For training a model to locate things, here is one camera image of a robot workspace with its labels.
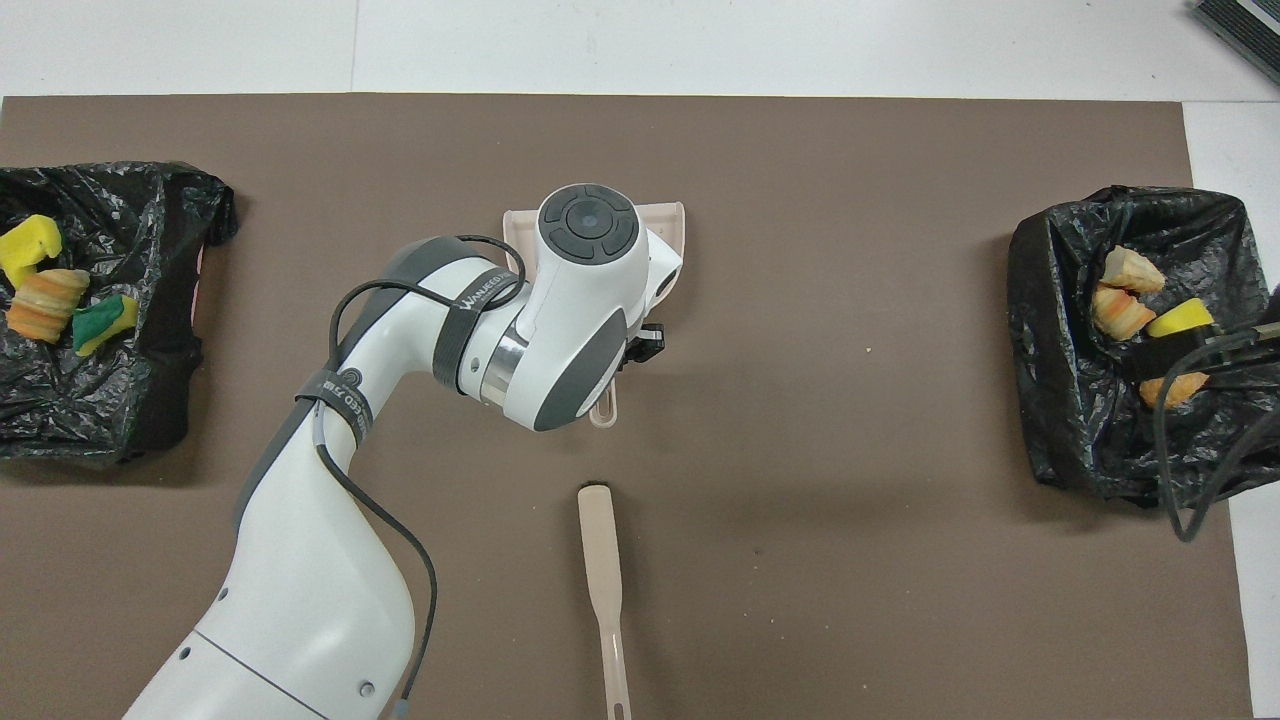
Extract pale bread chunk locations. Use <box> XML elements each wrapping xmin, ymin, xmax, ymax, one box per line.
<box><xmin>1101</xmin><ymin>245</ymin><xmax>1168</xmax><ymax>295</ymax></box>

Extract bin lined with black bag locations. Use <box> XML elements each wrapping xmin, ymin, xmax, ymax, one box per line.
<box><xmin>0</xmin><ymin>160</ymin><xmax>241</xmax><ymax>466</ymax></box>
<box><xmin>1005</xmin><ymin>183</ymin><xmax>1280</xmax><ymax>511</ymax></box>

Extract beige hand brush black bristles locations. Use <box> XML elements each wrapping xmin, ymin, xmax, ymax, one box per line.
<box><xmin>576</xmin><ymin>483</ymin><xmax>634</xmax><ymax>720</ymax></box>

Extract brown table mat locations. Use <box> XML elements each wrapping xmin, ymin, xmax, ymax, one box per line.
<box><xmin>0</xmin><ymin>93</ymin><xmax>1254</xmax><ymax>720</ymax></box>

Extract beige plastic dustpan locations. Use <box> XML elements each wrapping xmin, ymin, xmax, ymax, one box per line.
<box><xmin>502</xmin><ymin>201</ymin><xmax>688</xmax><ymax>430</ymax></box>

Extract notched yellow sponge piece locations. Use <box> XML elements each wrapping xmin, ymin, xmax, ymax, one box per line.
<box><xmin>0</xmin><ymin>213</ymin><xmax>64</xmax><ymax>290</ymax></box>

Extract whitish angular foam chunk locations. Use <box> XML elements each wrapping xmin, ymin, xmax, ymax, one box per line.
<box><xmin>5</xmin><ymin>267</ymin><xmax>92</xmax><ymax>345</ymax></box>

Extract brown bread-like lump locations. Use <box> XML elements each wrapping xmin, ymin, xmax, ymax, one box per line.
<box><xmin>1139</xmin><ymin>370</ymin><xmax>1210</xmax><ymax>410</ymax></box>

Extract dark ribbed panel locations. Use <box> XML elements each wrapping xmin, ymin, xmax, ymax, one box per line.
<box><xmin>1187</xmin><ymin>0</ymin><xmax>1280</xmax><ymax>86</ymax></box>

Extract crusty bread chunk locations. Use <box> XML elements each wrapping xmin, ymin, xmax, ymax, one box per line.
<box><xmin>1091</xmin><ymin>284</ymin><xmax>1158</xmax><ymax>343</ymax></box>

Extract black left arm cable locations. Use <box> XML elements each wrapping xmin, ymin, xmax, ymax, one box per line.
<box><xmin>314</xmin><ymin>234</ymin><xmax>529</xmax><ymax>717</ymax></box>

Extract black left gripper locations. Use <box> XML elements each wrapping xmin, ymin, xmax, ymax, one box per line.
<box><xmin>620</xmin><ymin>321</ymin><xmax>667</xmax><ymax>372</ymax></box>

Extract yellow sponge with green pad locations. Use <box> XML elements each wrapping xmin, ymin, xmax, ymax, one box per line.
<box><xmin>71</xmin><ymin>293</ymin><xmax>141</xmax><ymax>358</ymax></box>

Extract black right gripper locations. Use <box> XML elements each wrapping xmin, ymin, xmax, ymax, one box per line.
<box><xmin>1128</xmin><ymin>318</ymin><xmax>1280</xmax><ymax>389</ymax></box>

